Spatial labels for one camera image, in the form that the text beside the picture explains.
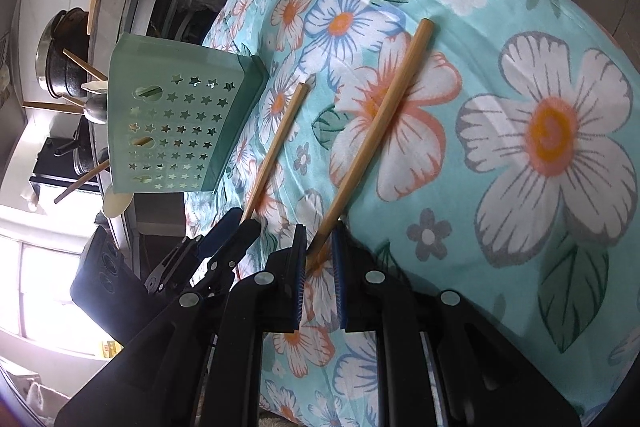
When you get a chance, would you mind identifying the bamboo chopstick five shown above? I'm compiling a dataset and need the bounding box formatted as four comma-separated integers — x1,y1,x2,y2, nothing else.
53,159,111,205

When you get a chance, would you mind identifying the black wok with lid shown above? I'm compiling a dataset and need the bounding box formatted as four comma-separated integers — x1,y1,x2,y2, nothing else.
53,117,96,176

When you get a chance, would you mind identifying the large black stock pot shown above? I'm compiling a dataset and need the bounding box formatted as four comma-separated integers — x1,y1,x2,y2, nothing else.
35,8,89,98

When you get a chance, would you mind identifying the bamboo chopstick three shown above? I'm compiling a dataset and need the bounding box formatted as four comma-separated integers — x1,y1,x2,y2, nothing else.
241,81,309,221

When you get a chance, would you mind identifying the floral blue tablecloth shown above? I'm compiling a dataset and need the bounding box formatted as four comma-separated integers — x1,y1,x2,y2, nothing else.
184,0,639,426

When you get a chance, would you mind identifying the bamboo chopstick two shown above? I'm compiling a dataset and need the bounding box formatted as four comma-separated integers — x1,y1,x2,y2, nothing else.
23,101,84,115

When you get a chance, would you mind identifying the large white rice spoon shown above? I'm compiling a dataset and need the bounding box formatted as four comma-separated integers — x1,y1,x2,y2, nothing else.
81,80,108,94

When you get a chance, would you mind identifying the green plastic utensil caddy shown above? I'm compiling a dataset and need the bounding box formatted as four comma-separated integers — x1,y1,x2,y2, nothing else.
106,34,268,194

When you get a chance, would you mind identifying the steel spoon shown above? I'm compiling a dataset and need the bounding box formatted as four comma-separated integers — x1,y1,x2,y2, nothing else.
84,95,107,124

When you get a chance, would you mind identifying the bamboo chopstick four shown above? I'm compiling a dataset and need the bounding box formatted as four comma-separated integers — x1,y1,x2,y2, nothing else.
307,18,435,263

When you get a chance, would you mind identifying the bamboo chopstick one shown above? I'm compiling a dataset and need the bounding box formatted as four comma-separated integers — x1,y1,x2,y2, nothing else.
63,49,107,81

